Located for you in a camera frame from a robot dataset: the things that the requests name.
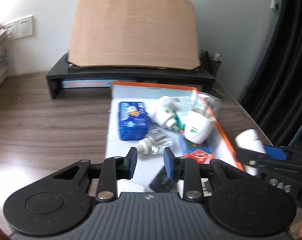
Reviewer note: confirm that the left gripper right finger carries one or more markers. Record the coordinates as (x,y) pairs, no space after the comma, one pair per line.
(235,202)

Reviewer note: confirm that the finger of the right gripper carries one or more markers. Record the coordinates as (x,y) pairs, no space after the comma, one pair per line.
(256,159)
(275,152)

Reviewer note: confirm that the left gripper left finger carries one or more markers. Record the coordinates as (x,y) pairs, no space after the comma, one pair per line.
(61,201)

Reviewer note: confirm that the white pill bottle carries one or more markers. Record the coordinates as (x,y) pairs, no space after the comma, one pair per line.
(249,140)

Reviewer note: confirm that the playing cards pack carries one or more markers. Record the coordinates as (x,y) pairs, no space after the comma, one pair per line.
(200,152)

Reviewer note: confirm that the white diffuser with bottle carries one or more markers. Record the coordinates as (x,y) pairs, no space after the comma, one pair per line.
(201,118)

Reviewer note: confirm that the teal white carton box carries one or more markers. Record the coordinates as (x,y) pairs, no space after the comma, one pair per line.
(182,105)

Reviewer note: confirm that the small black shiny block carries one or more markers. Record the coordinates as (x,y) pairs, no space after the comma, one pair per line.
(162,184)

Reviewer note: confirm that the clear glass refill bottle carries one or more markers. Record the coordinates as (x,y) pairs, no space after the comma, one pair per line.
(154,142)

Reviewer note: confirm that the white plug-in diffuser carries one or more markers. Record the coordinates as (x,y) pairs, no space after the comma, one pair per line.
(161,112)

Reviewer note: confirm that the blue tin box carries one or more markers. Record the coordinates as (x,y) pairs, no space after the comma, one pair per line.
(132,121)

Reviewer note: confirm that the white usb charger cube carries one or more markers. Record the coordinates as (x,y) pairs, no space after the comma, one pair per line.
(124,185)

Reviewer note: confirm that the black curtain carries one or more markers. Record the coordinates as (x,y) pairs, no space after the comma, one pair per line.
(274,98)

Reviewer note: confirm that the black mesh pen holder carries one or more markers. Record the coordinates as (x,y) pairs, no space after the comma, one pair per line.
(210,62)

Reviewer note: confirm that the orange white box lid tray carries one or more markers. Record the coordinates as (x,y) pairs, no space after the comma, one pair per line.
(149,165)

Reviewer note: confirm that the book under riser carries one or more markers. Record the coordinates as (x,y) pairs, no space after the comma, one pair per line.
(90,83)

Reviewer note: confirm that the black monitor riser shelf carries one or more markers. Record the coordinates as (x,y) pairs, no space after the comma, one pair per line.
(64,70)

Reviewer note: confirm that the wooden book stand board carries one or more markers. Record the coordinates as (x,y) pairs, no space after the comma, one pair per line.
(134,33)

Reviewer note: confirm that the white wall socket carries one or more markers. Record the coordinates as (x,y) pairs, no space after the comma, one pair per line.
(24,26)

